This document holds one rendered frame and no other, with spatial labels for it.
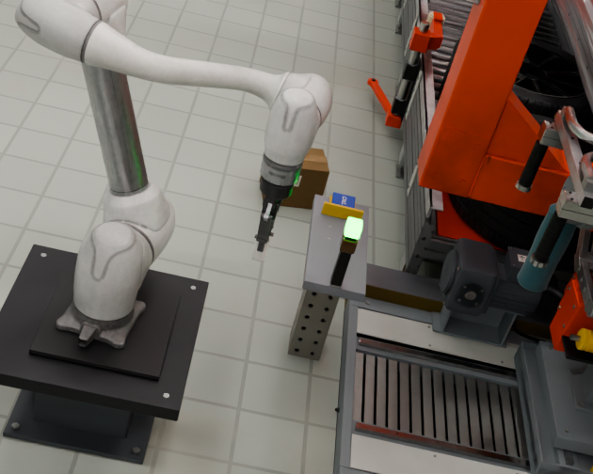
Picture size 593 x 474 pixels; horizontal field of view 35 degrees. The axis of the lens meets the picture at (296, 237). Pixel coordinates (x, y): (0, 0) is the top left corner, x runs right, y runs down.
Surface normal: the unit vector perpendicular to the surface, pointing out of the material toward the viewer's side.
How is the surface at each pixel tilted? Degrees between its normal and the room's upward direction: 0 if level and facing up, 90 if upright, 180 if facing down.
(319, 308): 90
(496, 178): 90
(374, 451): 0
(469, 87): 90
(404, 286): 0
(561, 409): 0
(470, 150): 90
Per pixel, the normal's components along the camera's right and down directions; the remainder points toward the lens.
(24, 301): 0.22, -0.78
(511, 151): -0.08, 0.58
